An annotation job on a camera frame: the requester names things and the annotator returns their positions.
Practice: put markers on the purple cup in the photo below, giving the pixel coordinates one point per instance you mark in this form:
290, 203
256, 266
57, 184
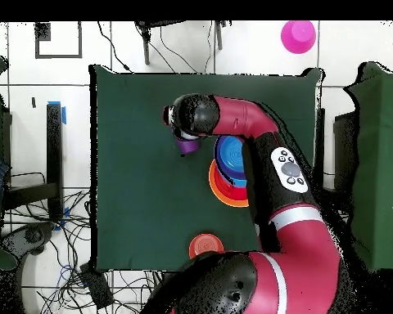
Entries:
186, 145

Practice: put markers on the small blue bowl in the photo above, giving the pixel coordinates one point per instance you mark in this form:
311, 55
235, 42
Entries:
231, 152

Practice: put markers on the wide purple bowl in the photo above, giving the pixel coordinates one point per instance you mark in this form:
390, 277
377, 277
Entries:
222, 170

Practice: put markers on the large orange bowl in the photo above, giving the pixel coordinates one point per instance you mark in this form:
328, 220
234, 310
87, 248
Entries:
216, 193

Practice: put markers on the wide red-orange bowl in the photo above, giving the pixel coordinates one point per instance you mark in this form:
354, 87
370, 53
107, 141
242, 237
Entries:
229, 193

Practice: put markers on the small red-orange bowl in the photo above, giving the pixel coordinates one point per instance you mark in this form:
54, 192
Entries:
203, 245

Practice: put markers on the large pink bowl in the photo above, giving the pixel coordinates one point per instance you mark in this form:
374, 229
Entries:
298, 37

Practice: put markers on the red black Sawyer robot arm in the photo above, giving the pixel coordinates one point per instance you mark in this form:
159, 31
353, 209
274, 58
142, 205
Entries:
249, 117

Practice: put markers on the dark green table cloth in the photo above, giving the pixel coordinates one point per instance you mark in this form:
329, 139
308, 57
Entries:
134, 196

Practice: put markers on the black metal stand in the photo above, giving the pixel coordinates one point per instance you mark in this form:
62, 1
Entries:
54, 147

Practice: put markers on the black power strip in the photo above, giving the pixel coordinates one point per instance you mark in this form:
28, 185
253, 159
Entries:
98, 289

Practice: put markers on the black camera tripod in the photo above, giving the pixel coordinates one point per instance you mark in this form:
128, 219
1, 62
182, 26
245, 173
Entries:
146, 49

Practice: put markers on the grey square floor frame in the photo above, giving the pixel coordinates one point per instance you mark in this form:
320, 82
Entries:
59, 57

